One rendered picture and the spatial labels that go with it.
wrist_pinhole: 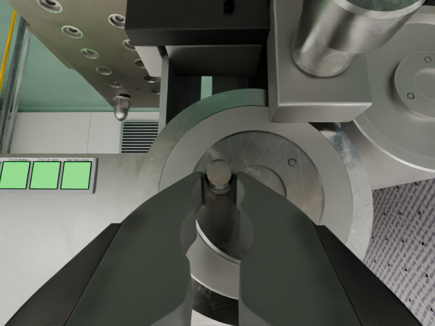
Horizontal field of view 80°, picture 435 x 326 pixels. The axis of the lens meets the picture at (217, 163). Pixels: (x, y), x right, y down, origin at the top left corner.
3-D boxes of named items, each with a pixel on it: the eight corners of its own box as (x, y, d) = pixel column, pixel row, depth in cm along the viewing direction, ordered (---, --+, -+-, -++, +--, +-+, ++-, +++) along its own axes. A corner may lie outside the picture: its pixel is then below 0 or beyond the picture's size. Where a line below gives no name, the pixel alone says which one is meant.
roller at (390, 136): (508, 2, 18) (553, 173, 16) (344, 127, 43) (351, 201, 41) (333, 5, 18) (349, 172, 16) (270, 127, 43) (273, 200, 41)
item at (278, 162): (304, 288, 13) (167, 237, 14) (294, 279, 15) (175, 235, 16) (340, 152, 15) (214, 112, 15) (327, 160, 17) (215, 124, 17)
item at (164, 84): (176, -82, 22) (165, 131, 18) (201, 72, 45) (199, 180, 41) (170, -82, 22) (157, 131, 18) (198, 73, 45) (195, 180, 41)
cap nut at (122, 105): (127, 95, 51) (126, 117, 50) (134, 103, 55) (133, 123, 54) (109, 96, 51) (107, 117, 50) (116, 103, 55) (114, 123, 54)
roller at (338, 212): (342, 103, 16) (365, 303, 14) (271, 173, 42) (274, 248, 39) (160, 106, 17) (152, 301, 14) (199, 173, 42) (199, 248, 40)
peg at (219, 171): (220, 195, 12) (197, 174, 12) (221, 199, 14) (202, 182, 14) (241, 171, 12) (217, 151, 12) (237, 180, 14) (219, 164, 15)
